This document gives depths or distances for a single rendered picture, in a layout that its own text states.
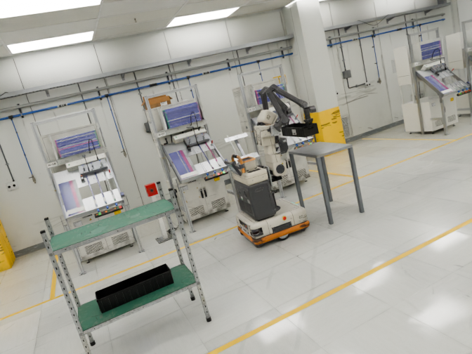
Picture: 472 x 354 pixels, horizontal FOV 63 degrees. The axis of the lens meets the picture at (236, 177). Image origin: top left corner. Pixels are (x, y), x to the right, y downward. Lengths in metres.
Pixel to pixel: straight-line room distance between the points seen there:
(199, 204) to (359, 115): 4.81
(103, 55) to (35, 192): 2.48
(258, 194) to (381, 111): 5.93
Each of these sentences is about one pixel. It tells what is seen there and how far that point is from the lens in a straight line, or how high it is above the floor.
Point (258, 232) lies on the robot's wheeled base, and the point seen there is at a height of 0.19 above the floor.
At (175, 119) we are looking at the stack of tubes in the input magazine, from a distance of 5.48.
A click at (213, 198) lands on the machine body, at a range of 5.57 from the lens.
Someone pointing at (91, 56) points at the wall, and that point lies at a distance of 6.94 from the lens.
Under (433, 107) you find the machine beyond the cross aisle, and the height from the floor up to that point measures 0.50.
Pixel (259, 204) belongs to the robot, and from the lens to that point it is 4.05.
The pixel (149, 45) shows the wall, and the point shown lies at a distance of 7.11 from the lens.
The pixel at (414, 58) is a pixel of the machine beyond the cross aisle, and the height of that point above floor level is 1.45.
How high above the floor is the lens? 1.64
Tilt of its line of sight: 12 degrees down
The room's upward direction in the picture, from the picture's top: 14 degrees counter-clockwise
